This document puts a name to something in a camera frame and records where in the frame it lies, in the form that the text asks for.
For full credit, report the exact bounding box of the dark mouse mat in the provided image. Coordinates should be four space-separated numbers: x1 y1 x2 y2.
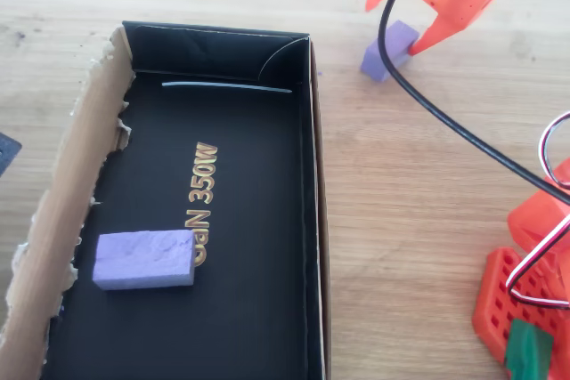
0 132 23 178

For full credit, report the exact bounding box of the red white black servo wire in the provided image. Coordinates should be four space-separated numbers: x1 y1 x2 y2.
505 110 570 310

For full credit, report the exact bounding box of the purple foam block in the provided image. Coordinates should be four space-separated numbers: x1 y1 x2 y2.
92 228 196 291
360 20 420 84

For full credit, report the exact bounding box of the green table clamp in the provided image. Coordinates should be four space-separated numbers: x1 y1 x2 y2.
504 319 556 380

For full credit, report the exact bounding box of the black camera cable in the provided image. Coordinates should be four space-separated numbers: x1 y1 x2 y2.
377 0 570 207

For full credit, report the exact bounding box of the black cardboard box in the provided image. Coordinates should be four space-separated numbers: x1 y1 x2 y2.
0 20 333 380

